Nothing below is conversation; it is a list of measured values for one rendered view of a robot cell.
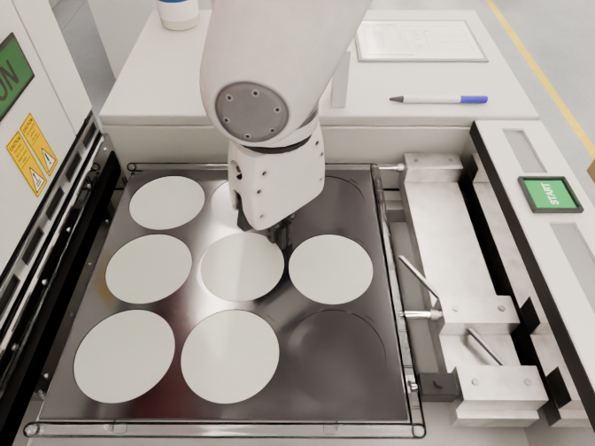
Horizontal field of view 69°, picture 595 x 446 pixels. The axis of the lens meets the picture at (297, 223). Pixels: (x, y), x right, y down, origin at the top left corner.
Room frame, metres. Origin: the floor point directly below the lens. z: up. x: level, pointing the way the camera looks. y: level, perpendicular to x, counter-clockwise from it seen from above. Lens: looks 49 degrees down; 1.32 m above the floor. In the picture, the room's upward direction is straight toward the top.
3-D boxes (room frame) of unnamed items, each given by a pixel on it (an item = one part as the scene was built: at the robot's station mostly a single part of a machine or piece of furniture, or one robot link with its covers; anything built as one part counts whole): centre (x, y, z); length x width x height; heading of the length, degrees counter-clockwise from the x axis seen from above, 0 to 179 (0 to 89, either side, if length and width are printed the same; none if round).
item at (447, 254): (0.31, -0.20, 0.87); 0.36 x 0.08 x 0.03; 0
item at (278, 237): (0.33, 0.04, 0.93); 0.03 x 0.03 x 0.07; 42
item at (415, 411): (0.30, -0.11, 0.90); 0.38 x 0.01 x 0.01; 0
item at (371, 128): (0.68, -0.03, 0.89); 0.62 x 0.35 x 0.14; 90
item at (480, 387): (0.16, -0.20, 0.89); 0.08 x 0.03 x 0.03; 90
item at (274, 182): (0.34, 0.02, 1.03); 0.10 x 0.07 x 0.11; 132
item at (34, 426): (0.12, 0.07, 0.90); 0.37 x 0.01 x 0.01; 90
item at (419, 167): (0.48, -0.20, 0.89); 0.08 x 0.03 x 0.03; 90
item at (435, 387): (0.16, -0.14, 0.90); 0.04 x 0.02 x 0.03; 90
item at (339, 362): (0.30, 0.07, 0.90); 0.34 x 0.34 x 0.01; 0
